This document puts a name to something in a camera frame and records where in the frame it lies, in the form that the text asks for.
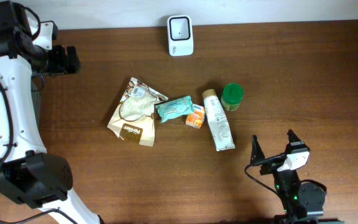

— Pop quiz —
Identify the white barcode scanner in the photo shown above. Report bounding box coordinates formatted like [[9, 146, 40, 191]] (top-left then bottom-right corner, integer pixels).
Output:
[[167, 15, 194, 57]]

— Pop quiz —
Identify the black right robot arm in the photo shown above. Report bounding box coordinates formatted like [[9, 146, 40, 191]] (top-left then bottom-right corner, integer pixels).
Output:
[[244, 129, 342, 224]]

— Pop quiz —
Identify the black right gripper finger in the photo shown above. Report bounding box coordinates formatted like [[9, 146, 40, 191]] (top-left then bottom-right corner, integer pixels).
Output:
[[250, 135, 265, 165], [287, 129, 302, 145]]

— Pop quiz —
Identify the teal wet wipes pack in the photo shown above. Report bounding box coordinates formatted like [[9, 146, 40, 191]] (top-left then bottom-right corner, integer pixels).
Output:
[[155, 96, 195, 123]]

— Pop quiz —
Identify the white cream tube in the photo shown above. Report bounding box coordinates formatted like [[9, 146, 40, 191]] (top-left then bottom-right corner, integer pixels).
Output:
[[202, 89, 236, 151]]

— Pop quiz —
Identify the orange juice carton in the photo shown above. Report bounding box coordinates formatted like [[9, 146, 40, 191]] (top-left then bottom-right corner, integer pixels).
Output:
[[185, 104, 206, 129]]

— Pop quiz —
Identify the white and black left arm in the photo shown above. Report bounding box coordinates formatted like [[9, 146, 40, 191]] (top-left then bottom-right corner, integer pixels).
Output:
[[0, 1, 102, 223]]

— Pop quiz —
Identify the grey perforated plastic basket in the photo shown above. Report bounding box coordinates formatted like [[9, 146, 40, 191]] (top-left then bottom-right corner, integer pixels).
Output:
[[31, 75, 45, 126]]

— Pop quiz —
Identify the black right camera cable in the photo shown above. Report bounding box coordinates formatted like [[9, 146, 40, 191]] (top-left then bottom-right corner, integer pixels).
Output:
[[244, 152, 287, 200]]

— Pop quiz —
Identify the green lid jar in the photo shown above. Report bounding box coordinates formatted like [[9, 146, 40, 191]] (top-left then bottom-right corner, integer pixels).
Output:
[[221, 83, 244, 111]]

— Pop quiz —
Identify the beige seed pouch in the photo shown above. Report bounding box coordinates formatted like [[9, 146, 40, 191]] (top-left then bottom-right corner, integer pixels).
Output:
[[108, 77, 168, 147]]

